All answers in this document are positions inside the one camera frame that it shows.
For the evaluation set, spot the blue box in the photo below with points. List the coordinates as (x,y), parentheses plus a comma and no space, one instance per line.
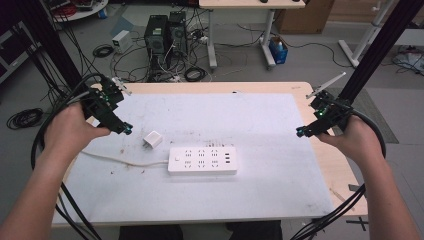
(278,53)

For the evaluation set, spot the round white table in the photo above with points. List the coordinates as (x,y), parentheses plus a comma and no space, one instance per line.
(80,10)

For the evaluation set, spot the white metal stand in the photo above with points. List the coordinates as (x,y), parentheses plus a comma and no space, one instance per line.
(363,40)

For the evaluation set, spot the black computer tower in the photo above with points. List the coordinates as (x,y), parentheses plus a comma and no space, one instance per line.
(177,33)
(156,43)

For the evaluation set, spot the person's right hand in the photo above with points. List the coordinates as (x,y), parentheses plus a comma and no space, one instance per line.
(358,141)

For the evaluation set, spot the wooden table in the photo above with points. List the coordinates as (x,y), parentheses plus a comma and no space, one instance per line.
(266,87)

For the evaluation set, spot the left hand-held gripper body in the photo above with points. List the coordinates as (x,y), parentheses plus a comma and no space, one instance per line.
(101,100)

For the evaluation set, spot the white table mat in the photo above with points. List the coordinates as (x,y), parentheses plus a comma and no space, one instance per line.
(216,120)

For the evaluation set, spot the small white box device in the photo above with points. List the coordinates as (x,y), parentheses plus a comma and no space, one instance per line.
(121,40)

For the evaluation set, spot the brown cardboard box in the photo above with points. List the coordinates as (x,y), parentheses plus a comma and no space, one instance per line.
(303,16)

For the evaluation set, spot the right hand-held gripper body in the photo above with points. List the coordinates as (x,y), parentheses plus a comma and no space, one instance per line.
(333,111)

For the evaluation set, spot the wooden desk with white legs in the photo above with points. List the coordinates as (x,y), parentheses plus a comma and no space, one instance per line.
(250,3)

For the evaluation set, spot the black metal frame post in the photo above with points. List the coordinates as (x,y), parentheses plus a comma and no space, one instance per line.
(380,50)
(50,40)

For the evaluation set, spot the white power strip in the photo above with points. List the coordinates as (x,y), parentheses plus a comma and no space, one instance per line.
(201,161)

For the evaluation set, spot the person's left hand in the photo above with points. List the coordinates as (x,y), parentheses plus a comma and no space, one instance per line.
(68,131)

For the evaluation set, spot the white charger adapter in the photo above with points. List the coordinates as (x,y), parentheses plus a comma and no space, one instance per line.
(153,139)

